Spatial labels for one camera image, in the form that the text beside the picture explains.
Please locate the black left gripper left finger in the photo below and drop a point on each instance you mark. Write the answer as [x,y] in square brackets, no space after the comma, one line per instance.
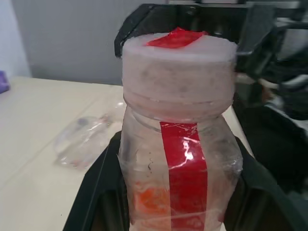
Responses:
[101,192]

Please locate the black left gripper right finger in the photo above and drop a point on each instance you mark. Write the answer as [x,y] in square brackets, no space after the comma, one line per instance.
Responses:
[260,199]

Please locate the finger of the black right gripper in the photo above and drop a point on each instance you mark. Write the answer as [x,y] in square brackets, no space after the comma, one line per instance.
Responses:
[258,31]
[144,21]

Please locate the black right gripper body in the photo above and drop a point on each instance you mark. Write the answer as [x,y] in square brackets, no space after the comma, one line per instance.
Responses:
[211,16]

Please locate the clear bottle with red tape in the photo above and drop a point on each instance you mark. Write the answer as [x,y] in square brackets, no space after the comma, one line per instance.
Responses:
[178,101]

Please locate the clear plastic bag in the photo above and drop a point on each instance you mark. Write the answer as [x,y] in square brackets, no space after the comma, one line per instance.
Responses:
[79,142]

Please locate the purple object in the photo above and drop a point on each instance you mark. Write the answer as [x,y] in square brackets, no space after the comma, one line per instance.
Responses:
[3,83]

